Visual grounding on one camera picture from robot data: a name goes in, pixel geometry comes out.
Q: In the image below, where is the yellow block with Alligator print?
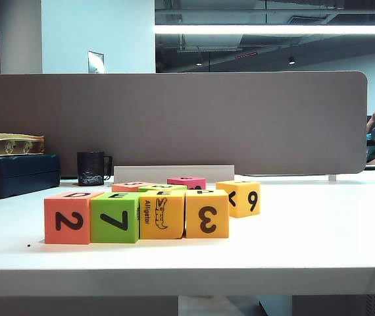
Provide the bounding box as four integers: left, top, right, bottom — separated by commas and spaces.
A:
139, 190, 187, 240

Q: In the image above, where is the yellow block with number 3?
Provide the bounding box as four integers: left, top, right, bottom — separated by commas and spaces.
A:
184, 189, 231, 239

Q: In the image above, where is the green block with number 7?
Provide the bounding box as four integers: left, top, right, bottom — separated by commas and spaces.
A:
89, 192, 146, 244

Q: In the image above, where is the orange block with Queen print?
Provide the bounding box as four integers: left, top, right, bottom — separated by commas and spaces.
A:
43, 191, 105, 246

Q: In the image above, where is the green block with letter D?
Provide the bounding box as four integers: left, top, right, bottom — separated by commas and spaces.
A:
137, 184, 188, 193

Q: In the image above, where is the orange block with letter Y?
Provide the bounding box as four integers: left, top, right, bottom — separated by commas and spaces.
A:
111, 181, 154, 193

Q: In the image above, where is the pink block with number 4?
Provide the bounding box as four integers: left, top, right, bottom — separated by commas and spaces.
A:
166, 176, 207, 191

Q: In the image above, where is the brown-grey desk divider panel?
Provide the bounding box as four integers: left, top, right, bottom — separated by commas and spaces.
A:
0, 70, 368, 176

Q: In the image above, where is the yellow block with Y and 6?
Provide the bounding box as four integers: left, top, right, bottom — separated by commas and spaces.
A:
216, 180, 261, 219

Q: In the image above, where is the black mug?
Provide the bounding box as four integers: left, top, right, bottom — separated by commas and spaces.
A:
76, 151, 114, 187

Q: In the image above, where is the ceiling light strip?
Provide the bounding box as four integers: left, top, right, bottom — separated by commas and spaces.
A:
154, 24, 375, 35

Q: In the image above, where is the navy blue case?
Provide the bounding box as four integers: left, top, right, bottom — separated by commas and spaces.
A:
0, 153, 61, 201

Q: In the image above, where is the cream ornate box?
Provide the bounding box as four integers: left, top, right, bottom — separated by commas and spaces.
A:
0, 132, 46, 156

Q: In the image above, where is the wall sign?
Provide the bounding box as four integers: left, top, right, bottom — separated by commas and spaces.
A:
87, 50, 105, 74

